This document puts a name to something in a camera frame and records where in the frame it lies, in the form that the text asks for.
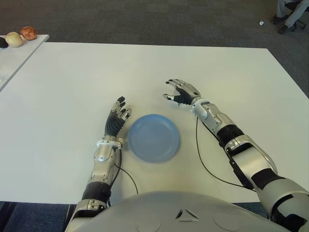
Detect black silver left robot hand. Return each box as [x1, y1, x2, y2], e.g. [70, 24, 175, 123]
[103, 96, 133, 139]

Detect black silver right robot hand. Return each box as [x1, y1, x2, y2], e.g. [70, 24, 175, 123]
[163, 78, 202, 106]

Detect blue round plate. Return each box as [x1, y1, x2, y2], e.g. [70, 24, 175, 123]
[127, 114, 181, 164]

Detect silver robot torso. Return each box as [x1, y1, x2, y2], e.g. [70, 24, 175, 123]
[95, 190, 288, 232]

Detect white side table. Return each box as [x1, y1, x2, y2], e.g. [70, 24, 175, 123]
[0, 35, 50, 91]

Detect red-brown round fruit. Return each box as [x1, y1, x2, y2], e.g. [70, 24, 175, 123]
[20, 26, 37, 41]

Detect beige round fruit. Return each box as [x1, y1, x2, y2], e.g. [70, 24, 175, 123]
[5, 31, 24, 48]

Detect seated person in grey trousers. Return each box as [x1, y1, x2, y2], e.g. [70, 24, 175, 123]
[270, 0, 309, 34]

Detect black office chair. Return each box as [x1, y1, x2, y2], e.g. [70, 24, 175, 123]
[284, 1, 305, 31]

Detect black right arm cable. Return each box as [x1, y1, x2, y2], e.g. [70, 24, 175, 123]
[195, 117, 256, 193]

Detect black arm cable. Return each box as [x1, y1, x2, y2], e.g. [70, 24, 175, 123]
[107, 145, 139, 208]
[195, 117, 256, 193]

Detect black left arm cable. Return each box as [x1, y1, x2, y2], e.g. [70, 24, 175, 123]
[107, 145, 139, 208]

